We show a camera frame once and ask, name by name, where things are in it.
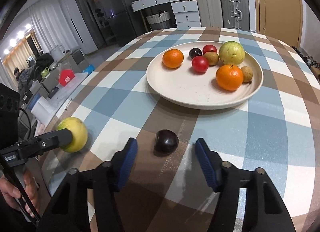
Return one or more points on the white curtain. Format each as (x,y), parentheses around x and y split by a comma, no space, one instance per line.
(50,25)

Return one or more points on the cream round plate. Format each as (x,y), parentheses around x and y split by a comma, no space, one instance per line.
(184,86)

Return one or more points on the brown longan fruit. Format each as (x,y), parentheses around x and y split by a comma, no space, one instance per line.
(247,74)
(212,57)

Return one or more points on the checkered tablecloth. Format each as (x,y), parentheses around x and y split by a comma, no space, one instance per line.
(277,129)

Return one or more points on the wooden door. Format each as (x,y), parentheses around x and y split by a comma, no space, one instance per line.
(280,19)

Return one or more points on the woven laundry basket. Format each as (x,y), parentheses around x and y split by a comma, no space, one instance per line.
(160,21)

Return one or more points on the seated person in background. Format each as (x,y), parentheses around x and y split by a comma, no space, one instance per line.
(23,77)

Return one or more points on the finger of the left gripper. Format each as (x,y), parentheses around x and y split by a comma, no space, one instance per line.
(51,140)

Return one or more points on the black camera box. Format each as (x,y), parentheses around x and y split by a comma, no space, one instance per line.
(9,112)

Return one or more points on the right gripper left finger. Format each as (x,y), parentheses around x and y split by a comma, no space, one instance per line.
(123,162)

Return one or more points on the red gift box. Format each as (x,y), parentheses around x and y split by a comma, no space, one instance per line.
(66,75)

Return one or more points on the red tomato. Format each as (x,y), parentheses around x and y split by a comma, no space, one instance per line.
(200,64)
(209,48)

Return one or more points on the black glass cabinet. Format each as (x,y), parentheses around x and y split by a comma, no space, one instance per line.
(96,22)

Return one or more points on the white drawer desk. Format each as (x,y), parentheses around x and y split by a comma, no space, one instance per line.
(186,12)

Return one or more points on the large orange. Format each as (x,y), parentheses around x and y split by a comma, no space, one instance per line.
(229,77)

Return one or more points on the beige suitcase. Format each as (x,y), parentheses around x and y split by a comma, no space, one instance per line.
(210,13)

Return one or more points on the dark grey refrigerator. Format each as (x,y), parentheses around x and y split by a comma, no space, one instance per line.
(125,24)

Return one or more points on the silver aluminium suitcase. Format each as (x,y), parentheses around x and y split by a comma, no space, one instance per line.
(235,14)

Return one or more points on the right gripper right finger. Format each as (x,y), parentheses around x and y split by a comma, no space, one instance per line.
(210,163)

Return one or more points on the dark plum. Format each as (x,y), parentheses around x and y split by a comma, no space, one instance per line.
(195,52)
(166,142)

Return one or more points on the small orange tangerine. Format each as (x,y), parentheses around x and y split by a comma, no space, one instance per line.
(173,58)

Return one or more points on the green-yellow guava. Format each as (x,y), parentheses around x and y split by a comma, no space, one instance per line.
(79,134)

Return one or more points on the yellow-green guava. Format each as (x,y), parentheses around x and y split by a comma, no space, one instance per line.
(232,52)

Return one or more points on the left hand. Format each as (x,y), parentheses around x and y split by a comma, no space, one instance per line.
(9,194)

